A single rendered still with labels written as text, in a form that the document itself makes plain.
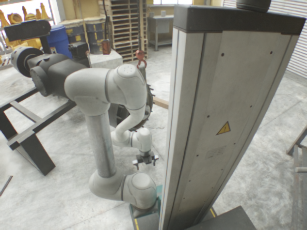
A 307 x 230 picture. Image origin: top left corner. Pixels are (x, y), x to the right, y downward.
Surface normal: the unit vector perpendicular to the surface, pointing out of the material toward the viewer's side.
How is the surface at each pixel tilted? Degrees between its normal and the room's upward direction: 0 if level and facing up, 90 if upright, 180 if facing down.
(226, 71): 90
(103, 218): 0
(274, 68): 90
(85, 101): 85
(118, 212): 0
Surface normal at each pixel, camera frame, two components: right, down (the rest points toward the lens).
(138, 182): 0.11, -0.77
